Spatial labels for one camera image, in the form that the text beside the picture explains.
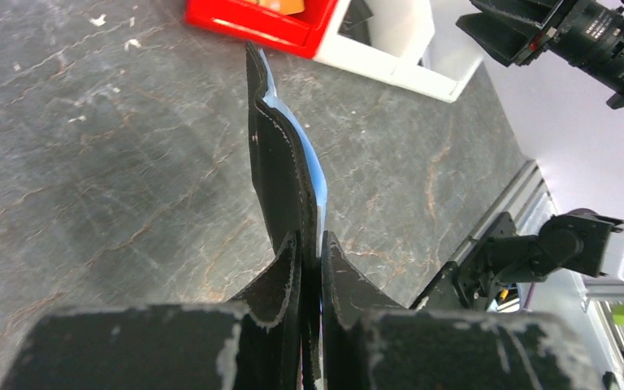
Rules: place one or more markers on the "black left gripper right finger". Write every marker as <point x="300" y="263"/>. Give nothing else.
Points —
<point x="372" y="342"/>

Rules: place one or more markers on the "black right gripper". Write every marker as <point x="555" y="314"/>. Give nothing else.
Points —
<point x="585" y="34"/>

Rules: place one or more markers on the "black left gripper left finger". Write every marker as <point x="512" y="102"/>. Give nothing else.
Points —
<point x="252" y="341"/>

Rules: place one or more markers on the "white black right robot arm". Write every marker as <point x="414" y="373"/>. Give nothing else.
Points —
<point x="581" y="241"/>

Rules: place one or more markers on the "stack of gold credit cards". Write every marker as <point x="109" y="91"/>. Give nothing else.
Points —
<point x="285" y="7"/>

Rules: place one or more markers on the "white plastic bin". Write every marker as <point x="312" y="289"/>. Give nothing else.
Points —
<point x="376" y="61"/>
<point x="439" y="59"/>

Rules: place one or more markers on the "black wallet in bin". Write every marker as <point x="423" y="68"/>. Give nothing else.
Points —
<point x="355" y="22"/>

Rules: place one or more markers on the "red plastic bin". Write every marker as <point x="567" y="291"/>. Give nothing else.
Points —
<point x="299" y="33"/>

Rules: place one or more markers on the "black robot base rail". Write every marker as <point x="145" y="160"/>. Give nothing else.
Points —
<point x="468" y="280"/>

